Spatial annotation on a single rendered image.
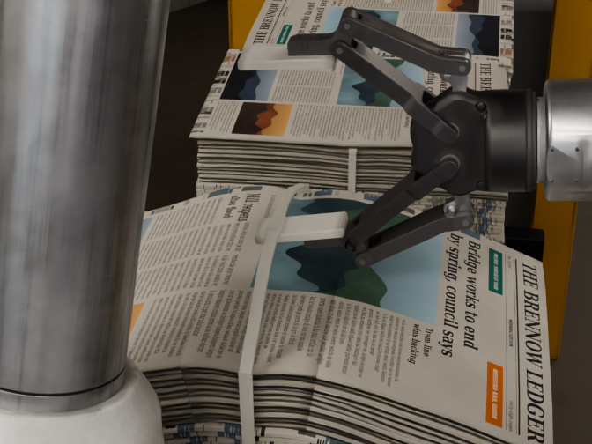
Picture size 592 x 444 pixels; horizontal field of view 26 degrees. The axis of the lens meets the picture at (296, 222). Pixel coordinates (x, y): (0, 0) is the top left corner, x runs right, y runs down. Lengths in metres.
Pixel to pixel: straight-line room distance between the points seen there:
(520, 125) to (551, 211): 1.90
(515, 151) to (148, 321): 0.31
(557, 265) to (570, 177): 1.96
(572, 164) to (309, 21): 1.02
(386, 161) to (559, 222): 1.35
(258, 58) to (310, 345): 0.21
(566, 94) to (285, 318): 0.26
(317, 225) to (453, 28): 0.92
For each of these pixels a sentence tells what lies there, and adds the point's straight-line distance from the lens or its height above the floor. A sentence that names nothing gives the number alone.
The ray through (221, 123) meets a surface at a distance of 1.55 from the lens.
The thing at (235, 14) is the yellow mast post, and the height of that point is 0.79.
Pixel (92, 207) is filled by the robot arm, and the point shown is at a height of 1.40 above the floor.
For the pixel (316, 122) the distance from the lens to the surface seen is 1.56.
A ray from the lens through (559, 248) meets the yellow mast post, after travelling 2.86.
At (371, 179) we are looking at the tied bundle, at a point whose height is 1.02.
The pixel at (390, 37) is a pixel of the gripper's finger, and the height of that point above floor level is 1.40.
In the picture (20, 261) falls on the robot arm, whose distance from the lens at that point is 0.69.
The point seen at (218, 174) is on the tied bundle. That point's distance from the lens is 1.55.
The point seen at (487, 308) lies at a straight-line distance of 1.05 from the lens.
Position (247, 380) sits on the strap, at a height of 1.19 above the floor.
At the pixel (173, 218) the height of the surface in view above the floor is 1.17.
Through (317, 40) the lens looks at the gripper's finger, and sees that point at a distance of 0.92.
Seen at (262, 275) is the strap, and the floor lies 1.23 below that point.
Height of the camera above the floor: 1.73
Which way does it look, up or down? 30 degrees down
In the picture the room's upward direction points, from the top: straight up
